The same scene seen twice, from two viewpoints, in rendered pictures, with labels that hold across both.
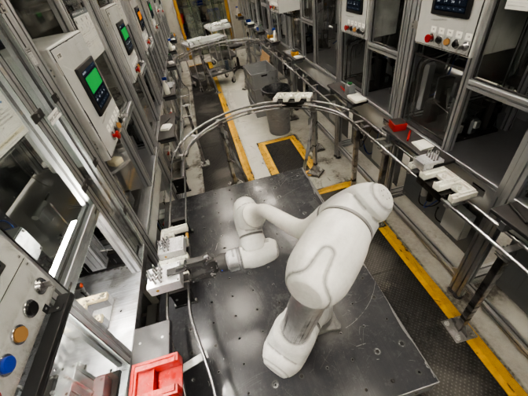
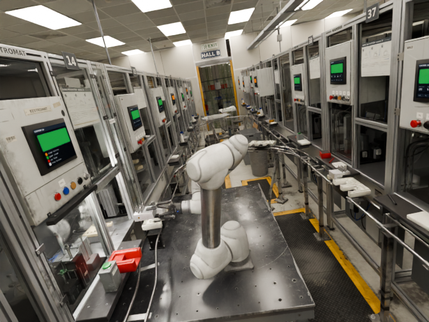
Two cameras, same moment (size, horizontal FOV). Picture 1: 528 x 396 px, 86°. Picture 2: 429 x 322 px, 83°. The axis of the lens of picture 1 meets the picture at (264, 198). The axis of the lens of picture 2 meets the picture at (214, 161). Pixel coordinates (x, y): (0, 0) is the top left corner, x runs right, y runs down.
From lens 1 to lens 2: 72 cm
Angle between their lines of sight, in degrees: 24
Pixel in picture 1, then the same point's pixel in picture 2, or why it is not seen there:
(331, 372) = (238, 291)
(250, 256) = (195, 203)
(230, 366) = (173, 281)
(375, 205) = (235, 140)
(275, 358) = (195, 259)
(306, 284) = (191, 163)
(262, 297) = not seen: hidden behind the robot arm
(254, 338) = not seen: hidden behind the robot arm
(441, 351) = not seen: outside the picture
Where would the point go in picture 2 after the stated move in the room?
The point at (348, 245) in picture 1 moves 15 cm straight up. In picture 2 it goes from (214, 151) to (208, 116)
